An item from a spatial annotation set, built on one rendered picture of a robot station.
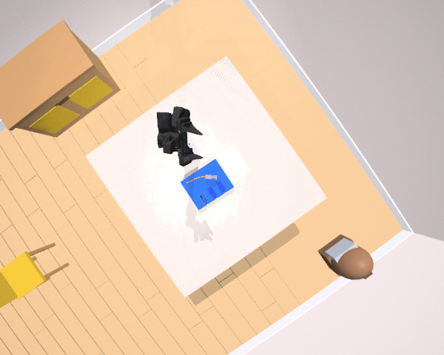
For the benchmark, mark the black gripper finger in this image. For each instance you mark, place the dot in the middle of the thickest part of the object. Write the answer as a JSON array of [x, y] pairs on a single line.
[[191, 157], [189, 127]]

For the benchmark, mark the blue flat platform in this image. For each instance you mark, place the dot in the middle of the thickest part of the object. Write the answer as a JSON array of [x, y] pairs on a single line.
[[203, 191]]

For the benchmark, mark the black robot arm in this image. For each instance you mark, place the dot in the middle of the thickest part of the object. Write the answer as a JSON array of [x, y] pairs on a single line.
[[166, 123]]

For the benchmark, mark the grey micro servo with orange cable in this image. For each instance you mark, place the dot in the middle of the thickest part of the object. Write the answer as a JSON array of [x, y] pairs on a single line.
[[214, 177]]

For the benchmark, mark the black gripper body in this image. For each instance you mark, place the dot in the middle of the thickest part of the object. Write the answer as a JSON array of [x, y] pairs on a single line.
[[181, 142]]

